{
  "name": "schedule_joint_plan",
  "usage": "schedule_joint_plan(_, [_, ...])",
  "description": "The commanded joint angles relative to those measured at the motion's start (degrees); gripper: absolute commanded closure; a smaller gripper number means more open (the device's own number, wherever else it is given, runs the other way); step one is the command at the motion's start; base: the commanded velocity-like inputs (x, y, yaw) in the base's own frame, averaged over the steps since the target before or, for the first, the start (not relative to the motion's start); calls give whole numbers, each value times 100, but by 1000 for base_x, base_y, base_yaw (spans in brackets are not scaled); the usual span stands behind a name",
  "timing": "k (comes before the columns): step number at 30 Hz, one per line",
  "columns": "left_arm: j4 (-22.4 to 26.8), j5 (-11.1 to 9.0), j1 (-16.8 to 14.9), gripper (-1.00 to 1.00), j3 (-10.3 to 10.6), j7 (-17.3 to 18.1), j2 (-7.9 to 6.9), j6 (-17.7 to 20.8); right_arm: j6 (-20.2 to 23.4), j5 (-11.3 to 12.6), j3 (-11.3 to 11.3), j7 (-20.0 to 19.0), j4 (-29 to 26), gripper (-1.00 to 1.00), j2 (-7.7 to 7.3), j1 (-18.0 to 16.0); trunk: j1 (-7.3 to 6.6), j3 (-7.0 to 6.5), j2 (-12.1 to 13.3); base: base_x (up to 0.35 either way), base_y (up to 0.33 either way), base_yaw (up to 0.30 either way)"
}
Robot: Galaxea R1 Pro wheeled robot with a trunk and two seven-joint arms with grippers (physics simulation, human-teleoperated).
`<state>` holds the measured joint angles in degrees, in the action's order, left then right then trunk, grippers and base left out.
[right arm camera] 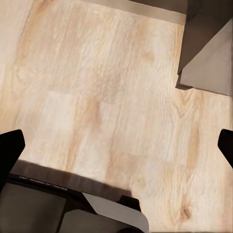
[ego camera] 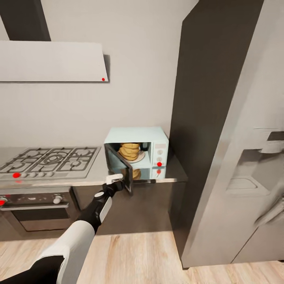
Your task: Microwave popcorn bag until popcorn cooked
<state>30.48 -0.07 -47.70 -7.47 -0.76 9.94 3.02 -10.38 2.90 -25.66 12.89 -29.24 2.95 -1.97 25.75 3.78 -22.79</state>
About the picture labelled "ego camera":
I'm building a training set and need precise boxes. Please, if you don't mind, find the popcorn bag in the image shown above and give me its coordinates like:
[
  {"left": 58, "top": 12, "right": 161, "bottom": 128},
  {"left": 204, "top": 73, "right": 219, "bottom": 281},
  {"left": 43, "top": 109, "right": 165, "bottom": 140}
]
[{"left": 119, "top": 142, "right": 141, "bottom": 161}]

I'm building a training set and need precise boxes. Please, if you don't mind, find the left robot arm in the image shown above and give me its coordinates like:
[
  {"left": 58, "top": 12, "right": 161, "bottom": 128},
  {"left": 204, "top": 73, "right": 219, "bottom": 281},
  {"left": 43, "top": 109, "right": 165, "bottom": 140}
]
[{"left": 0, "top": 174, "right": 126, "bottom": 284}]

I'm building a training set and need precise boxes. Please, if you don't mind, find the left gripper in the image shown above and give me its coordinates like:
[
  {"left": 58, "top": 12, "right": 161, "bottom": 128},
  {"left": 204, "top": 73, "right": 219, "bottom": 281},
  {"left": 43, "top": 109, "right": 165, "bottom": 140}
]
[{"left": 102, "top": 179, "right": 126, "bottom": 195}]

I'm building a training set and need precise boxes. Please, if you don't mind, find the microwave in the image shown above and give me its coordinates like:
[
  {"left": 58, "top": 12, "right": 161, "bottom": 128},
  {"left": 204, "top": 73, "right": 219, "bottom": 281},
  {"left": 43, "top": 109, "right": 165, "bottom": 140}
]
[{"left": 103, "top": 127, "right": 169, "bottom": 197}]

